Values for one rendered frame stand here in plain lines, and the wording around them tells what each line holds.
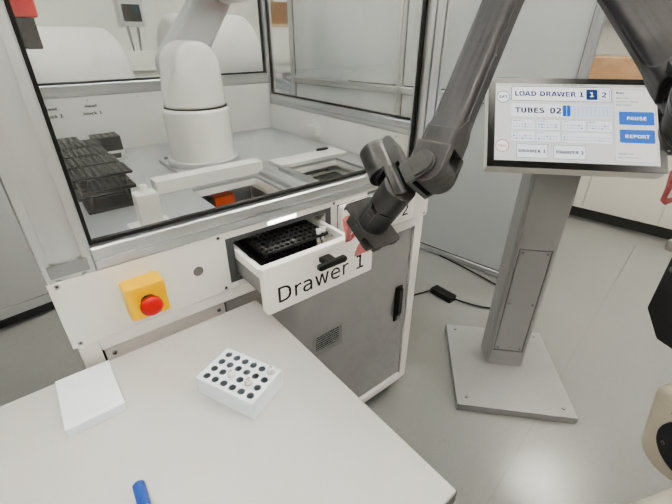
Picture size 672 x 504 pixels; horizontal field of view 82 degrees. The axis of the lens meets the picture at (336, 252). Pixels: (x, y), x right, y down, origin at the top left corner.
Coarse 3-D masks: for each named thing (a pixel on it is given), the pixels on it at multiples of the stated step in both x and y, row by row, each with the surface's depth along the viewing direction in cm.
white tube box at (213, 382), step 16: (224, 352) 73; (208, 368) 69; (224, 368) 69; (240, 368) 70; (256, 368) 69; (208, 384) 66; (224, 384) 68; (240, 384) 66; (256, 384) 66; (272, 384) 67; (224, 400) 66; (240, 400) 64; (256, 400) 63; (256, 416) 65
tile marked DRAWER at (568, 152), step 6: (558, 150) 120; (564, 150) 120; (570, 150) 120; (576, 150) 119; (582, 150) 119; (558, 156) 120; (564, 156) 120; (570, 156) 119; (576, 156) 119; (582, 156) 119
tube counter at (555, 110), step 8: (552, 104) 123; (560, 104) 123; (552, 112) 123; (560, 112) 122; (568, 112) 122; (576, 112) 122; (584, 112) 122; (592, 112) 121; (600, 112) 121; (608, 112) 121
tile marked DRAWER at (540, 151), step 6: (516, 144) 122; (522, 144) 122; (528, 144) 122; (534, 144) 121; (540, 144) 121; (546, 144) 121; (516, 150) 122; (522, 150) 121; (528, 150) 121; (534, 150) 121; (540, 150) 121; (546, 150) 121; (516, 156) 121; (522, 156) 121; (528, 156) 121; (534, 156) 121; (540, 156) 120; (546, 156) 120
